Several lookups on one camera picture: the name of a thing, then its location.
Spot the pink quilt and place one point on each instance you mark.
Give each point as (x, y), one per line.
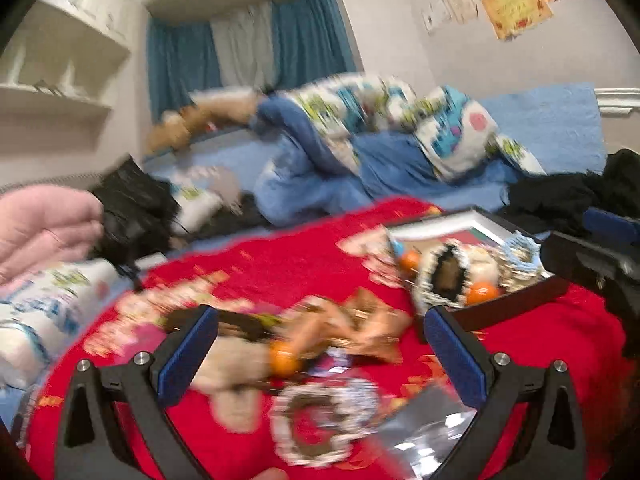
(45, 230)

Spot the grey plastic packet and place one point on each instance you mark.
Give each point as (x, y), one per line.
(425, 425)

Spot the small white wall certificate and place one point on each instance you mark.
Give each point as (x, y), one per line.
(437, 16)

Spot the black clothing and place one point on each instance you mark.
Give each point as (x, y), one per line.
(550, 195)

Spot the dark garment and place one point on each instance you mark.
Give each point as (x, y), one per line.
(245, 216)

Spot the shallow black gift box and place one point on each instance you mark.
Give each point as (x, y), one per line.
(500, 310)

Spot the white lace scrunchie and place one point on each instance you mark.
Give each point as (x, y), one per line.
(422, 280)

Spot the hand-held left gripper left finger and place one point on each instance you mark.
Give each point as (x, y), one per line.
(187, 355)

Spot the pink plush toy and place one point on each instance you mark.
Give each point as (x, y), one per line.
(145, 337)

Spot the small monster print pillow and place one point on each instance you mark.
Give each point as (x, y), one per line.
(200, 205)

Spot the white wall shelf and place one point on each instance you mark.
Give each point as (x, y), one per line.
(55, 75)

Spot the light blue crochet scrunchie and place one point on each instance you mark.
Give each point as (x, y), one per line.
(522, 260)

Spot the beige plush toy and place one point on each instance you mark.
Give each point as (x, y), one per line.
(230, 375)

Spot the tall wall certificate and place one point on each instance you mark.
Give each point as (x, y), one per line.
(461, 0)

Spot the brown teddy bear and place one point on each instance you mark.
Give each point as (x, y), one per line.
(170, 130)

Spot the large monster print pillow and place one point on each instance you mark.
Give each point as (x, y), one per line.
(45, 310)

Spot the blue monster print blanket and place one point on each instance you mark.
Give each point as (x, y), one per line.
(380, 160)

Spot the dark brown fuzzy toy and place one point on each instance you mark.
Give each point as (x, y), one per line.
(235, 325)

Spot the red printed blanket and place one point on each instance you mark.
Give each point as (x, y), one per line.
(310, 270)

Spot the blue bed sheet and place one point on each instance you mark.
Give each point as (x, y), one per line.
(550, 125)

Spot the blue bed headboard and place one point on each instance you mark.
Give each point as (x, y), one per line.
(225, 157)

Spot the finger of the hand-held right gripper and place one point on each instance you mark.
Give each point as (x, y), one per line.
(610, 226)

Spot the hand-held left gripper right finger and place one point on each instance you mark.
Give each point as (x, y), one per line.
(455, 360)

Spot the black plastic bag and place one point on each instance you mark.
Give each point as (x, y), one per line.
(130, 205)

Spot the white frilly scrunchie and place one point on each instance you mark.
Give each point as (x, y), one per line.
(285, 425)

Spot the white bed rail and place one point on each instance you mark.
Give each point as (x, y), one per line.
(617, 100)

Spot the grey curtain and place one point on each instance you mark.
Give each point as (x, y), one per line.
(245, 45)

